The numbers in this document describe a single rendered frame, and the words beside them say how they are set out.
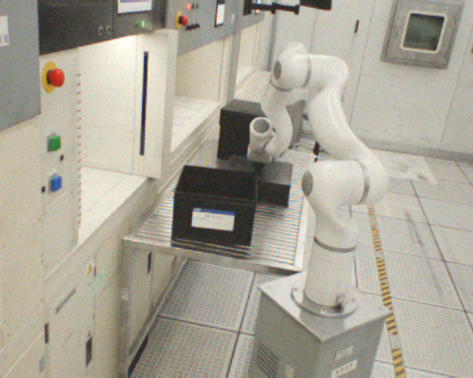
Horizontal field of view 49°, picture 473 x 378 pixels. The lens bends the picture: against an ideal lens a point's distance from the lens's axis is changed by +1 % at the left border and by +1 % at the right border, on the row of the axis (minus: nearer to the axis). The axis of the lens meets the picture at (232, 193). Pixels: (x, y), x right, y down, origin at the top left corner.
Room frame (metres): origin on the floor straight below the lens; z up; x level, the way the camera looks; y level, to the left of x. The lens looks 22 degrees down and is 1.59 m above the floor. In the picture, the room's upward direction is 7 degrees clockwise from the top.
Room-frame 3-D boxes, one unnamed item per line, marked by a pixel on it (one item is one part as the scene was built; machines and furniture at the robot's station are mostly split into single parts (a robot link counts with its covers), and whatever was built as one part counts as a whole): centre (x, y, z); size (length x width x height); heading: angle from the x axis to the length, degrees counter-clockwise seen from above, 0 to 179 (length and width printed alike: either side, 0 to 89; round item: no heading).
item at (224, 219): (1.70, 0.06, 0.85); 0.28 x 0.28 x 0.17; 1
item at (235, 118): (2.57, -0.06, 0.89); 0.29 x 0.29 x 0.25; 78
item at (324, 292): (1.30, -0.30, 0.85); 0.19 x 0.19 x 0.18
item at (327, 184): (1.29, -0.27, 1.07); 0.19 x 0.12 x 0.24; 110
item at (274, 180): (2.09, -0.10, 0.83); 0.29 x 0.29 x 0.13; 84
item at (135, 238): (2.13, -0.04, 0.38); 1.30 x 0.60 x 0.76; 172
